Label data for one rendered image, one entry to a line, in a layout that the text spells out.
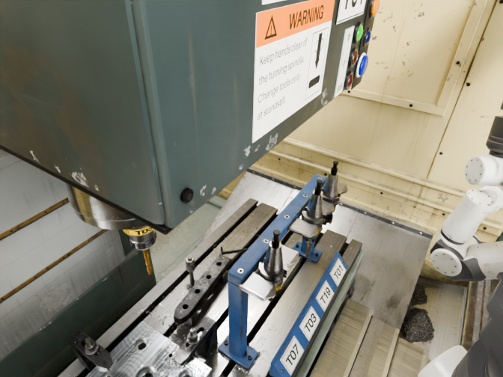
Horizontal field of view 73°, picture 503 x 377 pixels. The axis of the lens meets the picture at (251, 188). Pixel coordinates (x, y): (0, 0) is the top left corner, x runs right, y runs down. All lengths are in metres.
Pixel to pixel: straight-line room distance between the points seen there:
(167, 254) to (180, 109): 1.51
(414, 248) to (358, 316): 0.38
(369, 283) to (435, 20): 0.93
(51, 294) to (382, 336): 1.06
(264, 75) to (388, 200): 1.26
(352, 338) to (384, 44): 0.98
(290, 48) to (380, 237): 1.26
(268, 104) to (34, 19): 0.18
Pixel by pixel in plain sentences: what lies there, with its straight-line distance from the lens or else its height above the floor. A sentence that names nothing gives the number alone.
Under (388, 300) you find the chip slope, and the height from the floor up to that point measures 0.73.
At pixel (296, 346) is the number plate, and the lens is 1.00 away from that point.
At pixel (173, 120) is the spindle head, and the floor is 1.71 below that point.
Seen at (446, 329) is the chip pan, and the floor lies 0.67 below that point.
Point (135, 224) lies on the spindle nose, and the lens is 0.45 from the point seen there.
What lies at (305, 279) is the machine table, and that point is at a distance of 1.18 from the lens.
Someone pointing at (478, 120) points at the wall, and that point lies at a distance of 1.33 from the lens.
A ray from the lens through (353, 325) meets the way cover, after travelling 1.32.
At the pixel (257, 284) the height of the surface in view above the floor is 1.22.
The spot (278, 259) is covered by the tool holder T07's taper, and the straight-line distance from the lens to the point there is 0.73.
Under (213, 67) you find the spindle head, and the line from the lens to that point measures 0.24.
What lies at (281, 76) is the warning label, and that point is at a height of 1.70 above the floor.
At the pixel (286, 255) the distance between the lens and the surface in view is 0.81.
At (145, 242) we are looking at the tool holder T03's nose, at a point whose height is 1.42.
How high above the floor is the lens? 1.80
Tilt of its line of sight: 36 degrees down
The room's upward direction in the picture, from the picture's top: 2 degrees clockwise
